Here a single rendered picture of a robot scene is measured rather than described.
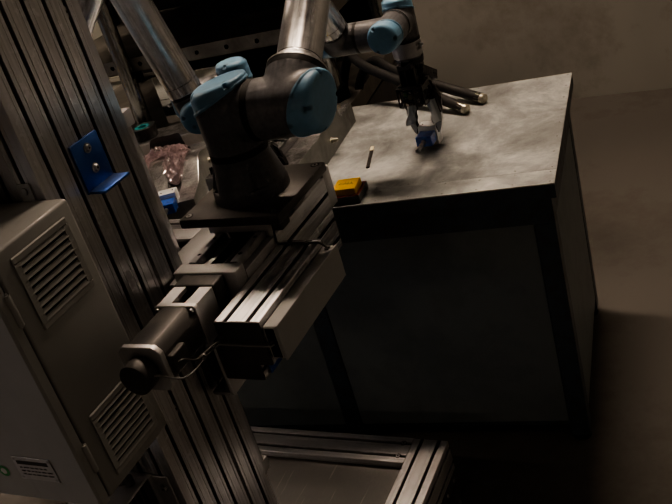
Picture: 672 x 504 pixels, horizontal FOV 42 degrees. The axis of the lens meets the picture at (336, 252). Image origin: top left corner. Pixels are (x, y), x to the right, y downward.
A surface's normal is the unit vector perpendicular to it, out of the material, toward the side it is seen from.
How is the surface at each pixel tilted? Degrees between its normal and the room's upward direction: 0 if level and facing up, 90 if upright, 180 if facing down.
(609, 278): 0
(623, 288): 0
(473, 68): 90
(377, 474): 0
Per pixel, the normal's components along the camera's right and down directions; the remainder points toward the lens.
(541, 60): -0.37, 0.52
